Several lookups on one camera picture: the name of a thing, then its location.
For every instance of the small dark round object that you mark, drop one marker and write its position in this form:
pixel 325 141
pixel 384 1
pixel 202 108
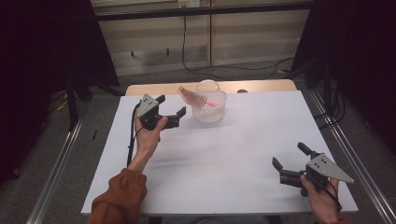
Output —
pixel 242 91

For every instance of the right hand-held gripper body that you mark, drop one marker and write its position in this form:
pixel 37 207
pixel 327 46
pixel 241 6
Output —
pixel 323 169

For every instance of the white board sheet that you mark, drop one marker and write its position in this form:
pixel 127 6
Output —
pixel 233 161

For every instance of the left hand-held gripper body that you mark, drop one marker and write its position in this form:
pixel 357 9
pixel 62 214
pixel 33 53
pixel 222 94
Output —
pixel 151 113

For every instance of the pink hairbrush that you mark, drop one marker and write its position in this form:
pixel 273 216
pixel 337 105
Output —
pixel 194 98

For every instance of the black horizontal bar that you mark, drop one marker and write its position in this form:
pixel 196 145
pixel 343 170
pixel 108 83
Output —
pixel 249 10

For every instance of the aluminium rail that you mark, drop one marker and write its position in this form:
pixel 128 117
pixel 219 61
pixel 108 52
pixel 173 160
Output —
pixel 358 155
pixel 56 174

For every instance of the white wall socket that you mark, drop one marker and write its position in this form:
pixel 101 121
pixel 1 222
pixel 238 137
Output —
pixel 189 2

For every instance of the black curtain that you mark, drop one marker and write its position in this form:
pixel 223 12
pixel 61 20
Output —
pixel 367 62
pixel 37 77

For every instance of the person's right hand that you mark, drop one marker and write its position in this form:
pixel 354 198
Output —
pixel 320 202

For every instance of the clear plastic cup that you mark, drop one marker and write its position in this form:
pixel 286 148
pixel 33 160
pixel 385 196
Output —
pixel 210 112

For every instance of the small black stick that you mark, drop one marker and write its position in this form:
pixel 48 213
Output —
pixel 94 134

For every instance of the person's left hand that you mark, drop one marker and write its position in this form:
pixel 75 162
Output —
pixel 148 137

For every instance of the light wooden table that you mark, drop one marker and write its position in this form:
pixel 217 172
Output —
pixel 162 88

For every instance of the black metal stand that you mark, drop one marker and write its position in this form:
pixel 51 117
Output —
pixel 72 105

